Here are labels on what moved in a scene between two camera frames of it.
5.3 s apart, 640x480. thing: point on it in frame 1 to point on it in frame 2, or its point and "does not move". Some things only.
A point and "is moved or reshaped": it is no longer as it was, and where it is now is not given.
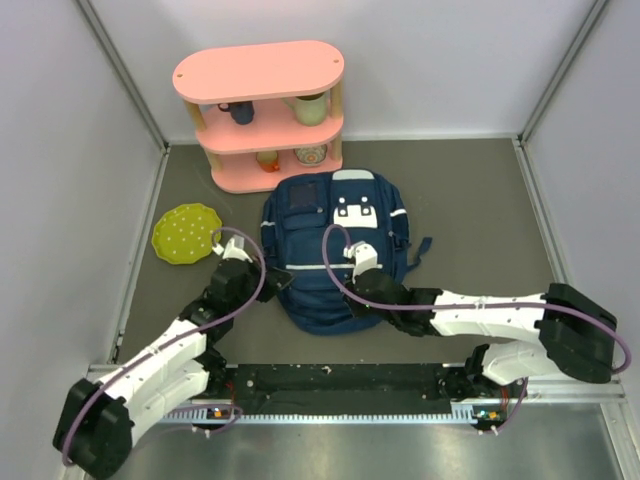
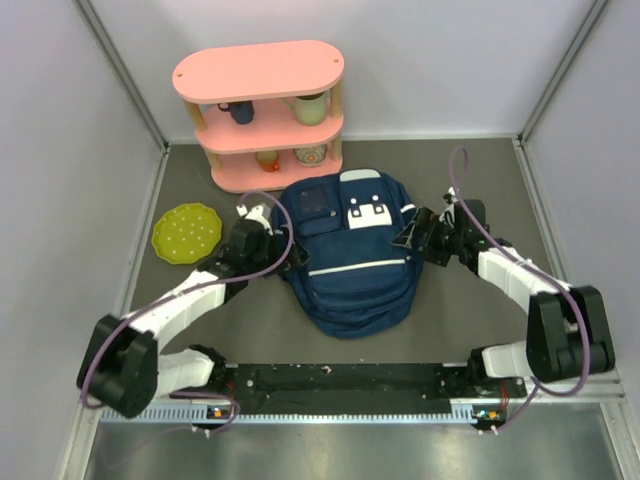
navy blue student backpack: (307, 221) is moved or reshaped
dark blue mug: (241, 112) does not move
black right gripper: (358, 307) to (422, 221)
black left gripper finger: (279, 278) to (299, 255)
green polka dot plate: (186, 233) does not move
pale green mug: (311, 109) does not move
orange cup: (268, 160) does not move
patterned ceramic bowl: (311, 156) does not move
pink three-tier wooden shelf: (265, 113) does not move
